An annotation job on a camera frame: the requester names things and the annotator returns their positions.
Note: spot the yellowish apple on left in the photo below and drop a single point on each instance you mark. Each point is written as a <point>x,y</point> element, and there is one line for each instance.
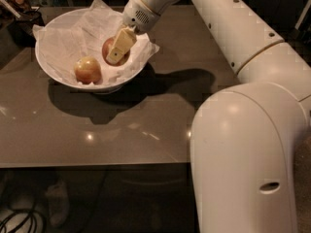
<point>87,70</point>

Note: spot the dark bag with strap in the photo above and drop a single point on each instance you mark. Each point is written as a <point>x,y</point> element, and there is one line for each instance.
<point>25,18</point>

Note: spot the red apple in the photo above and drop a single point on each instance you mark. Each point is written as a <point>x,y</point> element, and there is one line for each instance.
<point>105,50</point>

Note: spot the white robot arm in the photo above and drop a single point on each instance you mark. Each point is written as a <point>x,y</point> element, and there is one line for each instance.
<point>242,138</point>

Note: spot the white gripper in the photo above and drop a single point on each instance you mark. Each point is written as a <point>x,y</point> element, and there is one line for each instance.
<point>138,16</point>

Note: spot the white paper liner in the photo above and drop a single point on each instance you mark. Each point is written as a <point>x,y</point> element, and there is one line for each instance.
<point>64,42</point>

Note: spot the white bowl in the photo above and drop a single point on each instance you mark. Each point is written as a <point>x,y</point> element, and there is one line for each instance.
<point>58,20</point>

